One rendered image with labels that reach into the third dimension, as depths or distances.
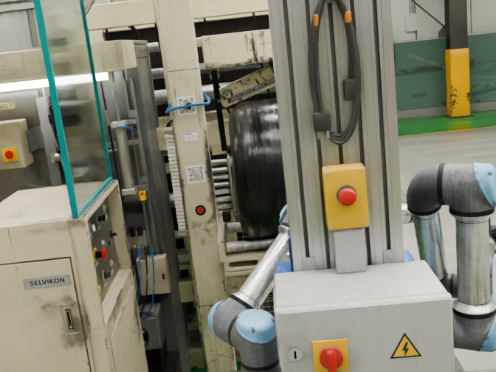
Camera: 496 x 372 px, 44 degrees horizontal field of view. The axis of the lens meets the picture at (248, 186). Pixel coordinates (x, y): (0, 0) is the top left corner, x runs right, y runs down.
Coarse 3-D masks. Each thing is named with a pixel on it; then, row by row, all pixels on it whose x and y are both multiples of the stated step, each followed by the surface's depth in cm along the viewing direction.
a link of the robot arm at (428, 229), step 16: (416, 176) 169; (432, 176) 164; (416, 192) 168; (432, 192) 164; (416, 208) 171; (432, 208) 170; (416, 224) 177; (432, 224) 174; (432, 240) 177; (432, 256) 181; (448, 288) 187
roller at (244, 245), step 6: (246, 240) 262; (252, 240) 261; (258, 240) 261; (264, 240) 260; (270, 240) 260; (228, 246) 260; (234, 246) 260; (240, 246) 260; (246, 246) 260; (252, 246) 260; (258, 246) 260; (264, 246) 260
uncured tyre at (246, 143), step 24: (240, 120) 248; (264, 120) 246; (240, 144) 242; (264, 144) 240; (240, 168) 241; (264, 168) 239; (240, 192) 244; (264, 192) 241; (240, 216) 251; (264, 216) 246
